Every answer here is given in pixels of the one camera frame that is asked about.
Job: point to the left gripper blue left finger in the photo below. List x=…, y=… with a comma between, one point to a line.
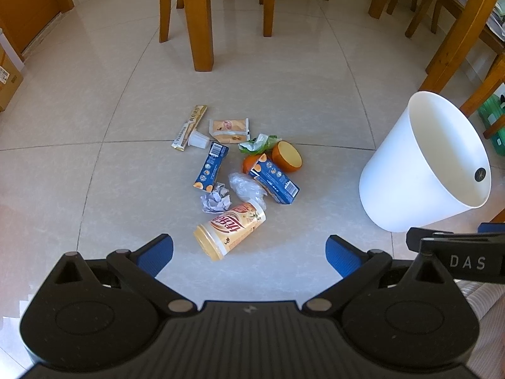
x=155, y=255

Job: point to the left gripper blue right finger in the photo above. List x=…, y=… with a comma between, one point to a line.
x=342, y=256

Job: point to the milk tea paper cup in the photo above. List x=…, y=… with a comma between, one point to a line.
x=223, y=233

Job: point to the white paper ball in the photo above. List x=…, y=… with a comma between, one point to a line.
x=217, y=201

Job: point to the blue carton box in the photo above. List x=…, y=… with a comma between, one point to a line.
x=273, y=180
x=207, y=177

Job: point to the white plastic trash bin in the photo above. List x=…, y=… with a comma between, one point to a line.
x=423, y=172

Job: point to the clear plastic bag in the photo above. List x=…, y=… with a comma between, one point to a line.
x=247, y=189

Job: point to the orange half cut fruit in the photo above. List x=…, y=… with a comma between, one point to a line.
x=286, y=157

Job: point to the long gold white wrapper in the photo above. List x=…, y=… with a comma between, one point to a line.
x=181, y=140

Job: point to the small white plastic cup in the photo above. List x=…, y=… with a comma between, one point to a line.
x=198, y=140

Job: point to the whole orange fruit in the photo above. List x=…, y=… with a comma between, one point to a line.
x=249, y=162

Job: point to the green white snack wrapper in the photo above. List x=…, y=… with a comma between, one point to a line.
x=259, y=145

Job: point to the beige snack packet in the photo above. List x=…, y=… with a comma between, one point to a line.
x=230, y=131

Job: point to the black round bin magnet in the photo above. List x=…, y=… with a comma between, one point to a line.
x=480, y=174

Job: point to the white quilted cloth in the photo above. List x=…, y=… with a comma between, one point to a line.
x=487, y=302

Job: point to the green plastic case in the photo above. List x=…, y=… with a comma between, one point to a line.
x=490, y=112

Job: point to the cardboard box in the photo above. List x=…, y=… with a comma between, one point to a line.
x=11, y=68

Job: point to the wooden chair right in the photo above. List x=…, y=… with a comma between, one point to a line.
x=452, y=52

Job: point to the wooden dining table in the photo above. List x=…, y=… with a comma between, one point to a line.
x=199, y=27

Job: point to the wooden cabinet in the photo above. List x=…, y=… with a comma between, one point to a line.
x=23, y=20

